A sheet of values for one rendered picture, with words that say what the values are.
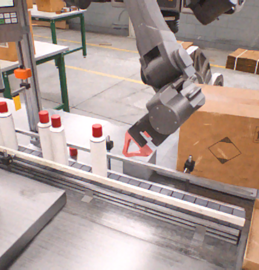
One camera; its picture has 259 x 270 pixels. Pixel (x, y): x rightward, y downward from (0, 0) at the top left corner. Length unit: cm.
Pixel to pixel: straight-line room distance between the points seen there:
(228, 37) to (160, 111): 578
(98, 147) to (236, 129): 44
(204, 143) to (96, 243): 47
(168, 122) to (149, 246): 49
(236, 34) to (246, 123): 524
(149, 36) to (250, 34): 560
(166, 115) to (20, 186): 70
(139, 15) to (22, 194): 70
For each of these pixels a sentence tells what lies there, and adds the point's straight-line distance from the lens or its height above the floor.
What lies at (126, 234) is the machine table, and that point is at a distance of 98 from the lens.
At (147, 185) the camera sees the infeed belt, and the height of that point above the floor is 88.
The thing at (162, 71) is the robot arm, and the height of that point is 137.
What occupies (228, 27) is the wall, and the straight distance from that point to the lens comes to 626.
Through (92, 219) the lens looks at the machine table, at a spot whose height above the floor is 83.
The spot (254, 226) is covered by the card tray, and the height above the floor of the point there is 83.
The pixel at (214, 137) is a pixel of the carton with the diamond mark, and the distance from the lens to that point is 107.
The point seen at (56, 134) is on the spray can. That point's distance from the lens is 108.
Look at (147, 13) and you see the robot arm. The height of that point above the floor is 146.
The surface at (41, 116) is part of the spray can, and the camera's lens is 110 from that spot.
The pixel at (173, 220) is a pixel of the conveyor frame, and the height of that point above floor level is 84.
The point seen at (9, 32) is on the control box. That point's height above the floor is 132.
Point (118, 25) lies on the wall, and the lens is 732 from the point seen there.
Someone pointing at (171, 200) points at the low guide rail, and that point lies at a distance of 97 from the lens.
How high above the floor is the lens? 155
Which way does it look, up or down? 30 degrees down
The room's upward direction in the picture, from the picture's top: straight up
